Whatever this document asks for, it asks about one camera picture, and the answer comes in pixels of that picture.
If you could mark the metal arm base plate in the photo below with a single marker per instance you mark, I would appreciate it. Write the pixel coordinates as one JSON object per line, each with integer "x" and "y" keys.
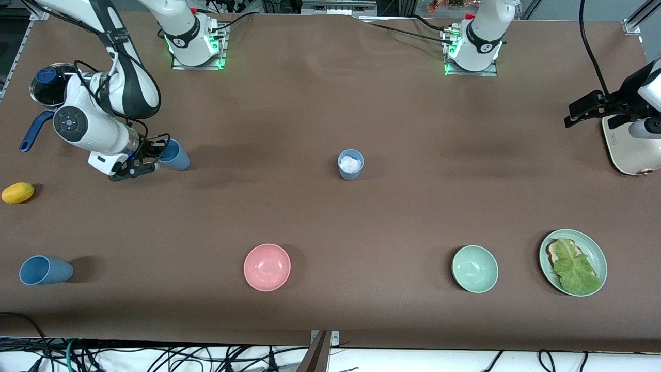
{"x": 217, "y": 59}
{"x": 454, "y": 70}

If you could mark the pale green plate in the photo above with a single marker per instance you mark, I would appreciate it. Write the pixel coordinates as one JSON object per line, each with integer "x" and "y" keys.
{"x": 599, "y": 253}

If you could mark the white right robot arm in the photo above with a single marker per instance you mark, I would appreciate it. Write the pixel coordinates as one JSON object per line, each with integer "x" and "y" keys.
{"x": 90, "y": 129}

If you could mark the pink plastic bowl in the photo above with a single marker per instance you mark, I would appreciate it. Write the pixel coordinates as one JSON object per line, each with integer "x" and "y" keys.
{"x": 267, "y": 267}

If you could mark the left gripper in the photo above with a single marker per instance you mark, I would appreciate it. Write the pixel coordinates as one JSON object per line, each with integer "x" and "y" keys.
{"x": 617, "y": 101}

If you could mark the aluminium frame rail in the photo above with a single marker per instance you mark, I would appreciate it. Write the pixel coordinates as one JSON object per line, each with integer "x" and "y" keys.
{"x": 18, "y": 51}
{"x": 638, "y": 18}

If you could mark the grey metal post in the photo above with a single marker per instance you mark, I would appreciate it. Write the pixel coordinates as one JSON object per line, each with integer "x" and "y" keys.
{"x": 316, "y": 356}

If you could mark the brown table cloth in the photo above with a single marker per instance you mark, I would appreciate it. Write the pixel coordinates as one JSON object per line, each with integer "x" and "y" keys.
{"x": 330, "y": 217}

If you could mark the glass lid with blue knob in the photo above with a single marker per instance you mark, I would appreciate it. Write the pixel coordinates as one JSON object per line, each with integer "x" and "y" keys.
{"x": 46, "y": 82}

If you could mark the pale green bowl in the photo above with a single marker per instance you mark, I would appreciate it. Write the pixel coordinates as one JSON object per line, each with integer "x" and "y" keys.
{"x": 475, "y": 268}

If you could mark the toasted bread slice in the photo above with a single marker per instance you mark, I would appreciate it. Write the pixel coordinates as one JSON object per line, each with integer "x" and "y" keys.
{"x": 552, "y": 253}

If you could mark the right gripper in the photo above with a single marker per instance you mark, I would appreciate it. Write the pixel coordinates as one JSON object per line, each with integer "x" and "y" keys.
{"x": 146, "y": 151}

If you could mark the white crumpled tissue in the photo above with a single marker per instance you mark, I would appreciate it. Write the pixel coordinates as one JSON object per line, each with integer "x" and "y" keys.
{"x": 351, "y": 163}

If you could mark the light blue plastic cup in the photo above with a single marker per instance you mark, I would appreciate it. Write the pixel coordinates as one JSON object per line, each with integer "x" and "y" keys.
{"x": 49, "y": 271}
{"x": 178, "y": 157}
{"x": 351, "y": 175}

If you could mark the yellow lemon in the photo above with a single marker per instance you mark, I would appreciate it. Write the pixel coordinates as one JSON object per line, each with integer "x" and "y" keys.
{"x": 18, "y": 192}

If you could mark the green lettuce leaf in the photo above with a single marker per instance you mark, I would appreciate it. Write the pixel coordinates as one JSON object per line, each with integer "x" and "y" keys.
{"x": 574, "y": 268}

